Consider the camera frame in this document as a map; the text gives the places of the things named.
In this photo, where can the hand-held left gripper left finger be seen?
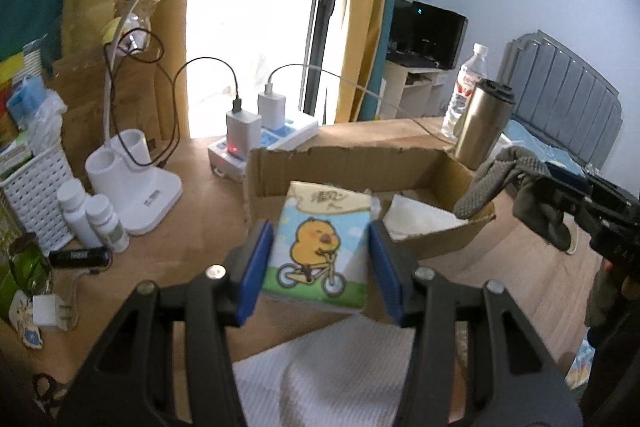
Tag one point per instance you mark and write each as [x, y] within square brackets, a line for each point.
[255, 272]

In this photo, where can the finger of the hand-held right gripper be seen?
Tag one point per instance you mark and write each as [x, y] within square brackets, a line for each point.
[565, 175]
[575, 209]

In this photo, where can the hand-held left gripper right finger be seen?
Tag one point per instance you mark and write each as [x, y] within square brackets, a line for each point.
[387, 272]

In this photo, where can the duck print tissue pack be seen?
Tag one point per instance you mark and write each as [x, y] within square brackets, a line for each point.
[320, 247]

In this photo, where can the brown cardboard box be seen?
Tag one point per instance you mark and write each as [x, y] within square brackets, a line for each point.
[350, 167]

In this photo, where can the white towel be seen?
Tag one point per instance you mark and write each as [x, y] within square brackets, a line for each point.
[320, 372]

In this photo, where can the light blue bedding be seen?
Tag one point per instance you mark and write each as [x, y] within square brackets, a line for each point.
[550, 152]

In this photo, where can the white container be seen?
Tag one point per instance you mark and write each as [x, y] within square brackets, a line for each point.
[505, 143]

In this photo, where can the grey padded headboard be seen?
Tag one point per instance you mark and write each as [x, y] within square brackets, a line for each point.
[565, 92]

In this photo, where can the steel tumbler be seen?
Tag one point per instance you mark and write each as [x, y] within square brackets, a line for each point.
[480, 127]

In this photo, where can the clear water bottle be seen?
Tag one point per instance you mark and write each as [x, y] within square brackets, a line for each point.
[462, 82]

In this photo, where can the white charger with black plug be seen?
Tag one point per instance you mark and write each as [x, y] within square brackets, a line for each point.
[242, 132]

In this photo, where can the white power strip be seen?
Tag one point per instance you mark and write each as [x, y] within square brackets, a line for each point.
[295, 132]

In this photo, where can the white desk lamp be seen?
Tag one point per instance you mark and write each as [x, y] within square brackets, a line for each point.
[130, 197]

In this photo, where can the short white pill bottle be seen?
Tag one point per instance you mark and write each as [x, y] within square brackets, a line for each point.
[105, 222]

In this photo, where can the black stick device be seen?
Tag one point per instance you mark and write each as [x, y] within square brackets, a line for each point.
[80, 257]

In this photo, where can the white cabinet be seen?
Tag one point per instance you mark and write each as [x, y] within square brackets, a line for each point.
[400, 92]

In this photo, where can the tall white pill bottle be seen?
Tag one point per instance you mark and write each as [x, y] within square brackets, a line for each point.
[75, 212]

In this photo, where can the black television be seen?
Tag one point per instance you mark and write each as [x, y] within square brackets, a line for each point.
[430, 32]

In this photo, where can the brown paper bag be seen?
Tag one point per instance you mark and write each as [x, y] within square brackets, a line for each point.
[140, 107]

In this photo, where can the white plug adapter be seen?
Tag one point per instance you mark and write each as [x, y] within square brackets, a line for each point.
[47, 311]

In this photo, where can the dark green glass object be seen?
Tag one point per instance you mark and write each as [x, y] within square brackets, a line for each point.
[30, 267]

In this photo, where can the white woven plastic basket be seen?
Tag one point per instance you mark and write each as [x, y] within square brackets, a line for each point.
[40, 202]

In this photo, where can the crumpled white plastic bag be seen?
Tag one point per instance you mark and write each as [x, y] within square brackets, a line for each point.
[47, 122]

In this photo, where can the narrow yellow curtain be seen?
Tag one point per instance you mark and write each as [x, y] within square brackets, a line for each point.
[365, 7]

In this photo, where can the green white carton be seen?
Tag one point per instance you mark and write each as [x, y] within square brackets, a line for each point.
[15, 152]

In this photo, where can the yellow duck toy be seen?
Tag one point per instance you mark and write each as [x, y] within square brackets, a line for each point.
[112, 29]

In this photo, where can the blue mask pack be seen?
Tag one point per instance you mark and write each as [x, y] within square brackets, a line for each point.
[27, 99]

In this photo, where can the black sliding door frame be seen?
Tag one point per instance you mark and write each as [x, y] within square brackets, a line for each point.
[325, 7]

